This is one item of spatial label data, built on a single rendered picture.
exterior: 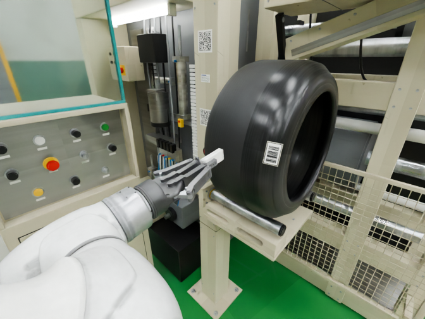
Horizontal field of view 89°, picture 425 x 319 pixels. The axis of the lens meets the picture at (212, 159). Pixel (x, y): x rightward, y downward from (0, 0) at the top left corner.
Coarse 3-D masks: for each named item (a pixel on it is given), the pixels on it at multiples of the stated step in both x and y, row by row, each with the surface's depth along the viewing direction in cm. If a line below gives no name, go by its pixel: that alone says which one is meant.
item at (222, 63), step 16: (208, 0) 75; (224, 0) 74; (240, 0) 80; (208, 16) 77; (224, 16) 76; (224, 32) 79; (224, 48) 81; (208, 64) 84; (224, 64) 83; (224, 80) 86; (208, 96) 89; (208, 224) 118; (208, 240) 123; (224, 240) 124; (208, 256) 128; (224, 256) 130; (208, 272) 134; (224, 272) 136; (208, 288) 140; (224, 288) 143
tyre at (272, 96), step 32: (256, 64) 70; (288, 64) 64; (320, 64) 67; (224, 96) 67; (256, 96) 60; (288, 96) 56; (320, 96) 88; (224, 128) 64; (256, 128) 57; (288, 128) 56; (320, 128) 96; (224, 160) 66; (256, 160) 58; (288, 160) 60; (320, 160) 90; (224, 192) 77; (256, 192) 63; (288, 192) 95
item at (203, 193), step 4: (208, 184) 96; (212, 184) 96; (204, 188) 93; (208, 188) 95; (212, 188) 96; (200, 192) 94; (204, 192) 94; (208, 192) 95; (200, 196) 95; (204, 196) 94; (208, 196) 96; (200, 200) 95; (204, 200) 95; (208, 200) 97; (200, 204) 97; (204, 204) 96
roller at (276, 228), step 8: (216, 192) 95; (216, 200) 94; (224, 200) 91; (232, 208) 88; (240, 208) 86; (248, 216) 83; (256, 216) 81; (264, 216) 80; (264, 224) 79; (272, 224) 77; (280, 224) 76; (280, 232) 75
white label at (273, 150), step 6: (270, 144) 56; (276, 144) 55; (282, 144) 55; (270, 150) 56; (276, 150) 56; (264, 156) 57; (270, 156) 56; (276, 156) 56; (264, 162) 57; (270, 162) 57; (276, 162) 56
